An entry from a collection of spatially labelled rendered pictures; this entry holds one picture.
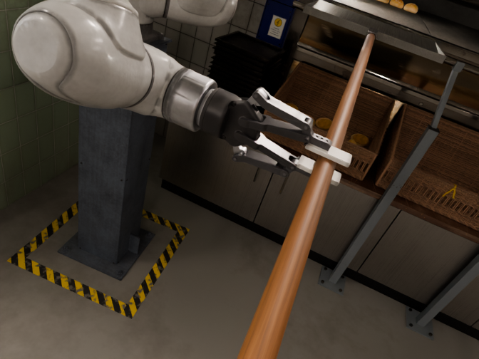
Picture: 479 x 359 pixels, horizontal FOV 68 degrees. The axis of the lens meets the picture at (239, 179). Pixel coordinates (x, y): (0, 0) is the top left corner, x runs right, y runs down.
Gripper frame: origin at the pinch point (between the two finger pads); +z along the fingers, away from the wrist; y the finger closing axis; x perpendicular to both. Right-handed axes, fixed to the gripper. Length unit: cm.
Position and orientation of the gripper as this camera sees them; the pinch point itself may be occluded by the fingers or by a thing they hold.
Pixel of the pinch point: (324, 161)
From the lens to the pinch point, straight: 56.7
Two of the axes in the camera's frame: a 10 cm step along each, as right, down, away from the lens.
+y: -2.6, 7.4, 6.2
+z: 8.9, 4.3, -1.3
